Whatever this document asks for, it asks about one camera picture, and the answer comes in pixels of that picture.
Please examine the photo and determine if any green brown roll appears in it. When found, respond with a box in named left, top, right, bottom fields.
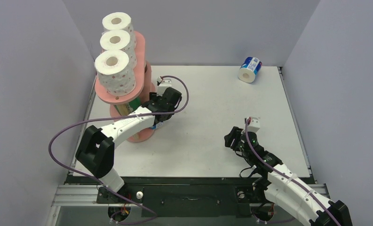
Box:
left=114, top=97, right=141, bottom=116

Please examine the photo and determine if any white dotted toilet roll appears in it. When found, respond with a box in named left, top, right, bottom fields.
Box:
left=95, top=50, right=136, bottom=97
left=102, top=12, right=134, bottom=33
left=100, top=30, right=136, bottom=58

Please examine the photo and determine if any blue Tempo packaged roll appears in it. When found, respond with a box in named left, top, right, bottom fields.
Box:
left=151, top=122, right=164, bottom=130

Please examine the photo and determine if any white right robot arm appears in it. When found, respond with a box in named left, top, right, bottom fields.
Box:
left=224, top=127, right=352, bottom=226

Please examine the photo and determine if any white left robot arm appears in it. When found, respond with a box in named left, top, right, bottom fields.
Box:
left=75, top=88, right=182, bottom=202

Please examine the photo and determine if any pink three-tier wooden shelf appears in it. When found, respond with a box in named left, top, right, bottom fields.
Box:
left=94, top=30, right=157, bottom=144

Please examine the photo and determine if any blue white packaged roll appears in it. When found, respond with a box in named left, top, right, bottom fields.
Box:
left=238, top=57, right=262, bottom=83

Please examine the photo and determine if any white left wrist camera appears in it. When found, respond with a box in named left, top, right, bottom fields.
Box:
left=156, top=77, right=172, bottom=96

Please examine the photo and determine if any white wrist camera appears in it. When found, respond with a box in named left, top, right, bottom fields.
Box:
left=156, top=77, right=172, bottom=96
left=245, top=117, right=261, bottom=133

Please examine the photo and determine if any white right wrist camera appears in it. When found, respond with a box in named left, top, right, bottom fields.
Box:
left=245, top=117, right=261, bottom=133

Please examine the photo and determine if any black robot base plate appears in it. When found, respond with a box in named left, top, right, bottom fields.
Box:
left=95, top=176, right=268, bottom=219

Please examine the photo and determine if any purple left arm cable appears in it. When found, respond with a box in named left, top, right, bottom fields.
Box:
left=48, top=75, right=190, bottom=225

